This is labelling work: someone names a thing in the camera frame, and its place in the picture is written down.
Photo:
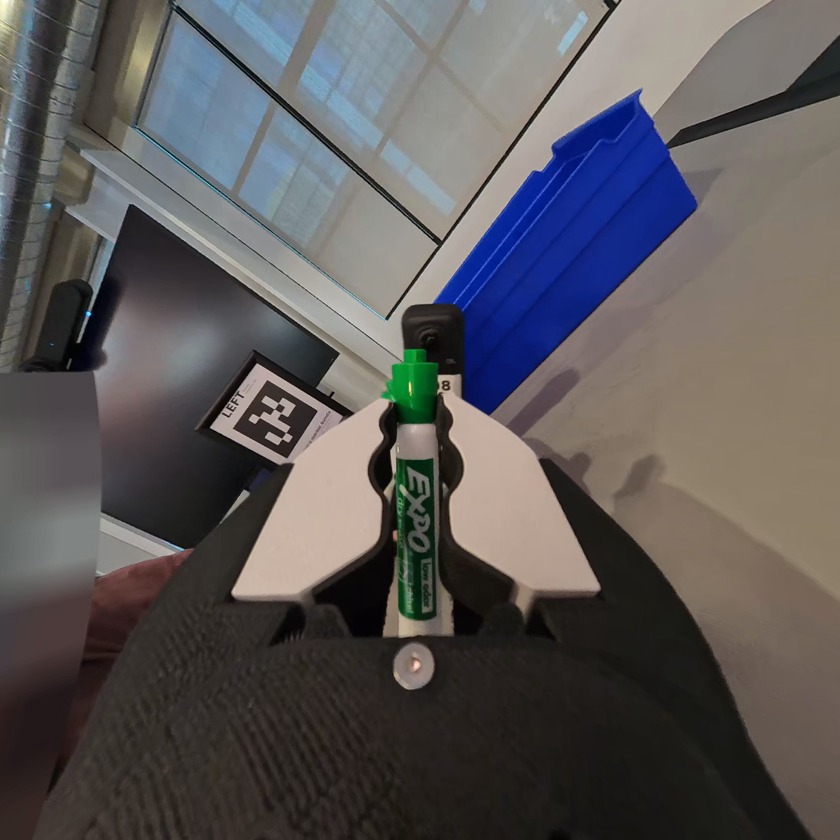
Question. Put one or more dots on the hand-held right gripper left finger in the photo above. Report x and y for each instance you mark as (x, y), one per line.
(315, 518)

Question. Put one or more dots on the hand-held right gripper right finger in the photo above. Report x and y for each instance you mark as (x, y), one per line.
(518, 518)

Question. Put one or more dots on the blue plastic bin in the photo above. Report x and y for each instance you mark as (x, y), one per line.
(558, 262)

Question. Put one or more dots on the instruction sign with tag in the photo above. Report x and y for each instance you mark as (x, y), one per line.
(275, 413)

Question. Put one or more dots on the black monitor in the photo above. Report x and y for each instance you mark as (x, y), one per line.
(170, 367)

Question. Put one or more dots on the large window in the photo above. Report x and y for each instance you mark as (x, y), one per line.
(295, 98)

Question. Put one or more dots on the black speaker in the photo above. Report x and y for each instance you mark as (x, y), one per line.
(65, 315)

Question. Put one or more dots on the silver wall duct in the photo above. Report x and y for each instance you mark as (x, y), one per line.
(39, 131)

